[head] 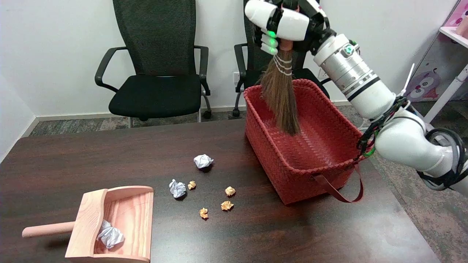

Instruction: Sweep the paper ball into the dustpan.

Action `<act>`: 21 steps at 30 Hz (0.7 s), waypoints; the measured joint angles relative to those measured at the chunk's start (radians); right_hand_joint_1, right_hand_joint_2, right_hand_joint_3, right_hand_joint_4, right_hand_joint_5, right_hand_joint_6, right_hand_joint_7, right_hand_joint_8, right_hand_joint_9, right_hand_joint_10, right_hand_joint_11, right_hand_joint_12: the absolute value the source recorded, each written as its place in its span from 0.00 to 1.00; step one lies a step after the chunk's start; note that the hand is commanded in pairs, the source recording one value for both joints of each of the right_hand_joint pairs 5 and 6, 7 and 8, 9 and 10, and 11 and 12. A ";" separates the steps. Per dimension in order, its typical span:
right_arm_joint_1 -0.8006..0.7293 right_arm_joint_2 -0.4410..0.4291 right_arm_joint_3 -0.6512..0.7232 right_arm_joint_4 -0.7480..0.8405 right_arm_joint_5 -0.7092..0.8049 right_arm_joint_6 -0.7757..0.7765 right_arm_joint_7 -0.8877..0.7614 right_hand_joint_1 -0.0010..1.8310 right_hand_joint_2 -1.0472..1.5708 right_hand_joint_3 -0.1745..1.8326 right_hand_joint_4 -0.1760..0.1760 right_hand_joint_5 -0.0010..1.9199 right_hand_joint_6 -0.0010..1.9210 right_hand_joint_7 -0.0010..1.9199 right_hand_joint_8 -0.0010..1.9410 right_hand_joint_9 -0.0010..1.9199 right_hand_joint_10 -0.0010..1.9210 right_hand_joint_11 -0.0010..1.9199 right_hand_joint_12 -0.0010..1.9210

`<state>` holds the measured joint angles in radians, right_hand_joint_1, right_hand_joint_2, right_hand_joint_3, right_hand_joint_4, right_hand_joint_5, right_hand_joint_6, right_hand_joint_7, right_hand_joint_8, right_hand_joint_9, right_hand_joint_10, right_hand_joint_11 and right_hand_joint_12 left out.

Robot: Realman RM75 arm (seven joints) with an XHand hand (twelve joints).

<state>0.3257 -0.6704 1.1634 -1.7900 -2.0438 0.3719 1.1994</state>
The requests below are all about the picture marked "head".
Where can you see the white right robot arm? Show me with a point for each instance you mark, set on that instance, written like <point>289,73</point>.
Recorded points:
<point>365,87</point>

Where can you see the wooden dustpan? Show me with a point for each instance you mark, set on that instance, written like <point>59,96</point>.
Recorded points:
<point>131,212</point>

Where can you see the white zip tie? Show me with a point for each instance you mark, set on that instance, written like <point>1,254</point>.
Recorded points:
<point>408,78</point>

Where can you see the black mesh office chair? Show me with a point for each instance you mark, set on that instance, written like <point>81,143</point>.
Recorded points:
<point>157,91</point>
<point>252,78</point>

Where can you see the white paper ball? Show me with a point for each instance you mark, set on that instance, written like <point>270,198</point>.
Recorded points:
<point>111,236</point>
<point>177,189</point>
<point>203,160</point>

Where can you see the red woven basket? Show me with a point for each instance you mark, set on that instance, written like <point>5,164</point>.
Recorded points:
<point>278,171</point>

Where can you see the white wall outlet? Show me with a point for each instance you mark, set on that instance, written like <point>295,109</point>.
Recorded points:
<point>237,77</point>
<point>322,73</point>

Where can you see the cartoon owl print panel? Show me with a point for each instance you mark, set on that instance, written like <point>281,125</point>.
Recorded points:
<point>426,86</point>

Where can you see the small orange paper ball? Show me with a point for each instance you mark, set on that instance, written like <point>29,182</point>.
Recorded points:
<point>191,185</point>
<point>227,205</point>
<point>203,213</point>
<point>230,191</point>

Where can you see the pink cup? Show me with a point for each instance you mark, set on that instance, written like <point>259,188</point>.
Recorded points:
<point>462,28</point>

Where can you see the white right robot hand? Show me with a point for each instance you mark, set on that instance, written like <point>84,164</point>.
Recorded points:
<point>289,22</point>

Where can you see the brown straw hand broom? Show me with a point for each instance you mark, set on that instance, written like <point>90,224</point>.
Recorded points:
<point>281,98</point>

